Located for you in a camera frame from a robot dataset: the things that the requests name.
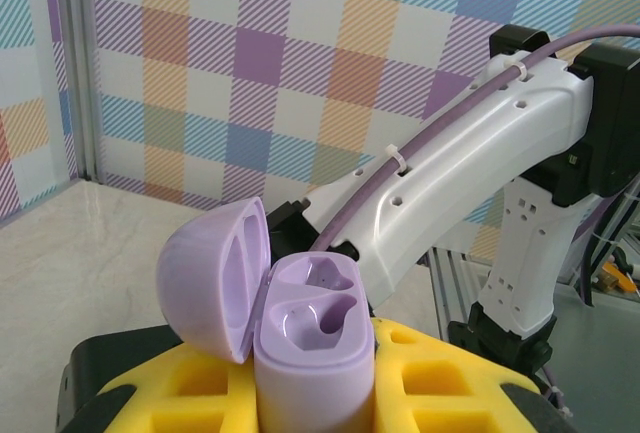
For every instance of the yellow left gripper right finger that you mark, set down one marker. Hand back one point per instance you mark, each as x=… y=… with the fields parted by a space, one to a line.
x=450 y=393

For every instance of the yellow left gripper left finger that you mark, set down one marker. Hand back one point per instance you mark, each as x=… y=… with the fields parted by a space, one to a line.
x=165 y=393

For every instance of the purple earbud charging case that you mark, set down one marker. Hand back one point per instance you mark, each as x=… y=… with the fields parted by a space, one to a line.
x=310 y=378

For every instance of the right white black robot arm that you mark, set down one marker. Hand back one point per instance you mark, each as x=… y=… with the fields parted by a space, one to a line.
x=450 y=188

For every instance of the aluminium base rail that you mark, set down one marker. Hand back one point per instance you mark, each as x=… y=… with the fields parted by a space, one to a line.
x=450 y=293

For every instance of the aluminium frame post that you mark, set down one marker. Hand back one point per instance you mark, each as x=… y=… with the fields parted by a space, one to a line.
x=75 y=53

